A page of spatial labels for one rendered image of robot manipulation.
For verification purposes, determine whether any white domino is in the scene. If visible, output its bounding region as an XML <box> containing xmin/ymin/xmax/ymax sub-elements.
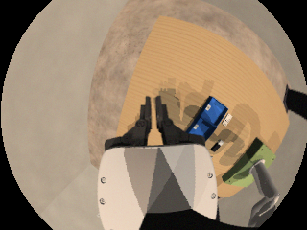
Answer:
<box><xmin>222</xmin><ymin>113</ymin><xmax>232</xmax><ymax>126</ymax></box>

